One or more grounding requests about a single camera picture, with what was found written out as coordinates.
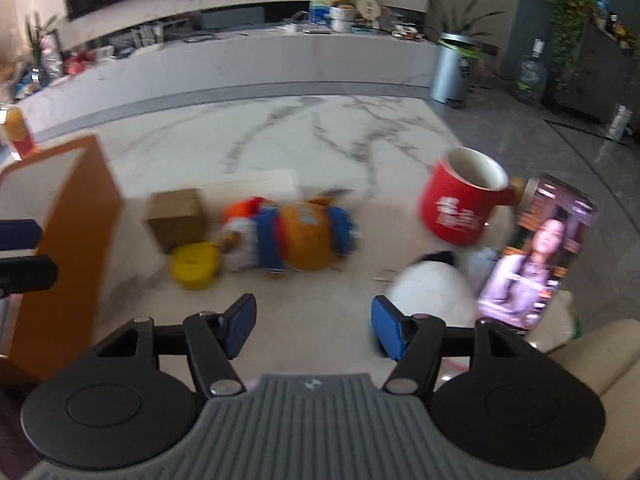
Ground trailing green pothos plant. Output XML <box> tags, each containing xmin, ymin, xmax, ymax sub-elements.
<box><xmin>531</xmin><ymin>0</ymin><xmax>597</xmax><ymax>92</ymax></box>

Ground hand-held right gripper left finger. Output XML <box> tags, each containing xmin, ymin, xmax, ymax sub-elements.
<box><xmin>92</xmin><ymin>294</ymin><xmax>258</xmax><ymax>397</ymax></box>

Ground white wifi router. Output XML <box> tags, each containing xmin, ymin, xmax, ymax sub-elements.
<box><xmin>131</xmin><ymin>24</ymin><xmax>164</xmax><ymax>47</ymax></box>

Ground clear water jug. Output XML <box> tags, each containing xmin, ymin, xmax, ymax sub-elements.
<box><xmin>515</xmin><ymin>37</ymin><xmax>549</xmax><ymax>102</ymax></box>

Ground white carton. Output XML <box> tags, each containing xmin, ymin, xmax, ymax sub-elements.
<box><xmin>606</xmin><ymin>104</ymin><xmax>634</xmax><ymax>142</ymax></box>

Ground white marble television console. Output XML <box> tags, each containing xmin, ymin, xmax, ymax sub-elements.
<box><xmin>15</xmin><ymin>26</ymin><xmax>437</xmax><ymax>128</ymax></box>

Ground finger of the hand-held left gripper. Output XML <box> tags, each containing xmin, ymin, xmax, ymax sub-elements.
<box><xmin>0</xmin><ymin>219</ymin><xmax>45</xmax><ymax>251</ymax></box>
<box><xmin>0</xmin><ymin>255</ymin><xmax>59</xmax><ymax>295</ymax></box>

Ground orange cardboard box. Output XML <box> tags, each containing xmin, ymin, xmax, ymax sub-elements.
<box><xmin>0</xmin><ymin>135</ymin><xmax>125</xmax><ymax>382</ymax></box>

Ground orchid plant blue vase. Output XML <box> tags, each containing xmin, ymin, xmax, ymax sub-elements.
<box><xmin>25</xmin><ymin>12</ymin><xmax>65</xmax><ymax>79</ymax></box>

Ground small brown box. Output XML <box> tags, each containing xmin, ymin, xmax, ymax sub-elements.
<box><xmin>146</xmin><ymin>188</ymin><xmax>207</xmax><ymax>256</ymax></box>

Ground orange white knitted doll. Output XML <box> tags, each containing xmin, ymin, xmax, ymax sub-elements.
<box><xmin>219</xmin><ymin>197</ymin><xmax>267</xmax><ymax>268</ymax></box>

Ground green picture board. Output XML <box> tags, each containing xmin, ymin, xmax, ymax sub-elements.
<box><xmin>309</xmin><ymin>0</ymin><xmax>379</xmax><ymax>26</ymax></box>

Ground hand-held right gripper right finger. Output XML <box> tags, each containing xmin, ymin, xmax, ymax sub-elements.
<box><xmin>370</xmin><ymin>295</ymin><xmax>534</xmax><ymax>395</ymax></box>

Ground white box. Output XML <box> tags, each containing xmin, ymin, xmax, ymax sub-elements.
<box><xmin>217</xmin><ymin>167</ymin><xmax>302</xmax><ymax>202</ymax></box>

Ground white black penguin plush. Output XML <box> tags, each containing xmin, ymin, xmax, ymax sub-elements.
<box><xmin>389</xmin><ymin>252</ymin><xmax>482</xmax><ymax>343</ymax></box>

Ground long-leaf potted plant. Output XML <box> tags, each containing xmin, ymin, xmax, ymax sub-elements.
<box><xmin>420</xmin><ymin>0</ymin><xmax>506</xmax><ymax>61</ymax></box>

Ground white patterned pot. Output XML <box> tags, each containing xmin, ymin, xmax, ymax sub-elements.
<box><xmin>330</xmin><ymin>5</ymin><xmax>357</xmax><ymax>35</ymax></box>

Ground beige sofa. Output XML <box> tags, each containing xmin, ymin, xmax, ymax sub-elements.
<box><xmin>545</xmin><ymin>317</ymin><xmax>640</xmax><ymax>480</ymax></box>

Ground silver trash bin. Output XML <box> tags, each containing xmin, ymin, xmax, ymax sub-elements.
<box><xmin>430</xmin><ymin>32</ymin><xmax>473</xmax><ymax>107</ymax></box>

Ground grey cabinet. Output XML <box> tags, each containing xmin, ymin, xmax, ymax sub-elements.
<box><xmin>542</xmin><ymin>22</ymin><xmax>640</xmax><ymax>127</ymax></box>

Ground red ceramic mug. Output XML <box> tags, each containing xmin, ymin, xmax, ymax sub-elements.
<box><xmin>419</xmin><ymin>147</ymin><xmax>529</xmax><ymax>247</ymax></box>

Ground blue orange plush toy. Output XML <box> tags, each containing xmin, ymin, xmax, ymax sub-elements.
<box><xmin>255</xmin><ymin>194</ymin><xmax>359</xmax><ymax>279</ymax></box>

